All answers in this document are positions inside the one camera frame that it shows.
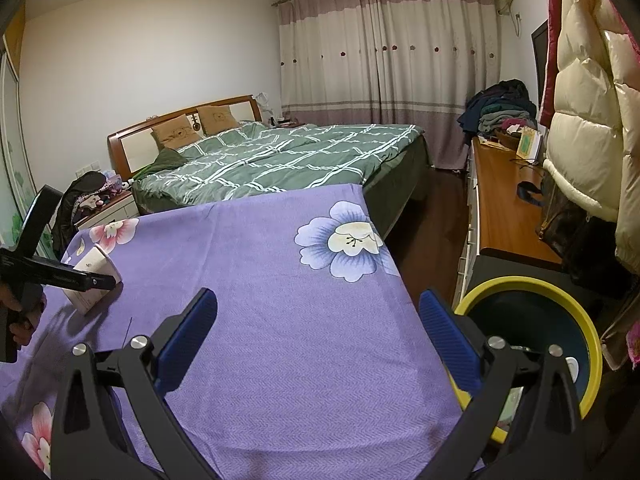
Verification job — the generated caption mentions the wardrobe with glass sliding doors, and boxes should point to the wardrobe with glass sliding doors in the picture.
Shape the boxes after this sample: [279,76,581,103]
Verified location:
[0,2,56,261]

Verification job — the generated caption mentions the brown wicker basket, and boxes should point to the brown wicker basket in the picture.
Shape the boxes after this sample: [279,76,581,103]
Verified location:
[495,127,523,151]

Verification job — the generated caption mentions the person's left hand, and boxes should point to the person's left hand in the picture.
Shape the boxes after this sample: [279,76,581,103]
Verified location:
[6,285,47,350]

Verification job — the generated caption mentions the pink and white curtain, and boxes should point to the pink and white curtain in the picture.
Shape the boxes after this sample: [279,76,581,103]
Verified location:
[276,0,502,171]

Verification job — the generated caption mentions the white wooden-top nightstand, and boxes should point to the white wooden-top nightstand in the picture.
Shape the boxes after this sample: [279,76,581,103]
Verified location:
[74,192,140,231]

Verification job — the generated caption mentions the black bag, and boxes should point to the black bag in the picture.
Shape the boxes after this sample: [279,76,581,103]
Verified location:
[567,220,638,301]

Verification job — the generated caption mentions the blue strap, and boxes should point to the blue strap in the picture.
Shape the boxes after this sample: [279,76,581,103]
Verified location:
[516,181,543,208]

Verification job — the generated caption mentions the wooden dresser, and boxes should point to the wooden dresser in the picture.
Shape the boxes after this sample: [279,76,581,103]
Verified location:
[456,137,563,306]

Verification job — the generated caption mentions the dark green cloth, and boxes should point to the dark green cloth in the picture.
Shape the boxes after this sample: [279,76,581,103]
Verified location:
[134,147,188,178]

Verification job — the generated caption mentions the pile of small colourful clothes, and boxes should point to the pile of small colourful clothes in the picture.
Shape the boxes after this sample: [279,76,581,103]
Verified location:
[82,172,133,211]

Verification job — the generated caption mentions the brown patterned handbag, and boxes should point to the brown patterned handbag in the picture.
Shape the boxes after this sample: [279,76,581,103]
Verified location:
[536,172,593,261]

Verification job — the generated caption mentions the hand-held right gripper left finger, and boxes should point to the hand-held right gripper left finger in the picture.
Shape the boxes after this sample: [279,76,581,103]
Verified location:
[50,287,223,480]

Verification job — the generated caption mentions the white green carton box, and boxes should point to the white green carton box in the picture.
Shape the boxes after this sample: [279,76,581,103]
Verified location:
[66,245,123,316]

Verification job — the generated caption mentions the green plaid duvet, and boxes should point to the green plaid duvet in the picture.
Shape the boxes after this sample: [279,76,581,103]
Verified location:
[132,122,423,206]

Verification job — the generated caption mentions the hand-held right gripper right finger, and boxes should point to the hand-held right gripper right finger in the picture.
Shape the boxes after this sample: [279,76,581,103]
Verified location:
[419,290,601,480]

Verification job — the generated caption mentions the brown pillow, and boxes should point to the brown pillow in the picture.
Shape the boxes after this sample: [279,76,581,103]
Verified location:
[151,115,202,151]
[196,105,242,136]

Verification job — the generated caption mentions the white down jacket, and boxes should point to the white down jacket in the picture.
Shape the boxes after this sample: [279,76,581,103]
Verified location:
[542,0,640,276]

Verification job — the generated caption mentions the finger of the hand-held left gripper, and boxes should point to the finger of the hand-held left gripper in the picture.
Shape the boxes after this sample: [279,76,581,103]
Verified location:
[17,185,63,259]
[30,259,117,293]

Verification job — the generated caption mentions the purple floral tablecloth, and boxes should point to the purple floral tablecloth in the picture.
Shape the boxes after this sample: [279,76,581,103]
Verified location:
[0,183,493,480]

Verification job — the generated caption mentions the wooden bed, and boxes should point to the wooden bed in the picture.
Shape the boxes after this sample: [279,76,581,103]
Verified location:
[107,94,432,241]

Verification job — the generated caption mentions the dark jacket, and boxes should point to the dark jacket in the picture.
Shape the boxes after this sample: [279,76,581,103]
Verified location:
[51,171,108,258]

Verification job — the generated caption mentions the black television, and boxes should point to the black television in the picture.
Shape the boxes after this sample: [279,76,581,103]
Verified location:
[531,19,551,111]

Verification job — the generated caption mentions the pile of folded clothes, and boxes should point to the pile of folded clothes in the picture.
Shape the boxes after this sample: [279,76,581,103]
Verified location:
[457,79,538,136]

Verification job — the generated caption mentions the yellow-rimmed dark trash bin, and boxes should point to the yellow-rimmed dark trash bin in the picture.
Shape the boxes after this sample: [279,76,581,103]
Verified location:
[452,276,603,443]

